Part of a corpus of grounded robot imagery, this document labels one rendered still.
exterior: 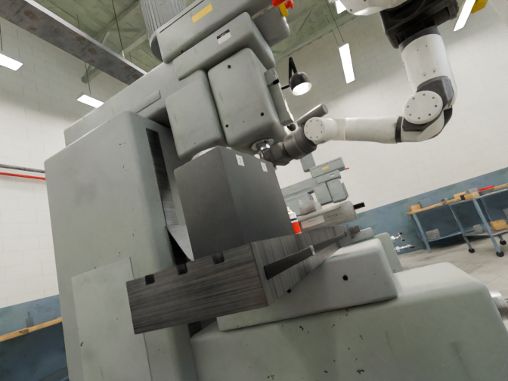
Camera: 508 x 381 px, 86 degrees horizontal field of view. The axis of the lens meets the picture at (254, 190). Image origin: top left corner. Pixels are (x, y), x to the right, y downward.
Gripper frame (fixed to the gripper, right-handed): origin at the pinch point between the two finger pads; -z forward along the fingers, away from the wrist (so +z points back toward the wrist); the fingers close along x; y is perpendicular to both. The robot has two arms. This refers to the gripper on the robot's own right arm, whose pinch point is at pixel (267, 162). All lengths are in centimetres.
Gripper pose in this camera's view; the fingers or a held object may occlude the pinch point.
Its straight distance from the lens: 97.1
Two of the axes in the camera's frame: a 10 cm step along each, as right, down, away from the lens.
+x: -6.7, 0.2, -7.4
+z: 6.9, -3.6, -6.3
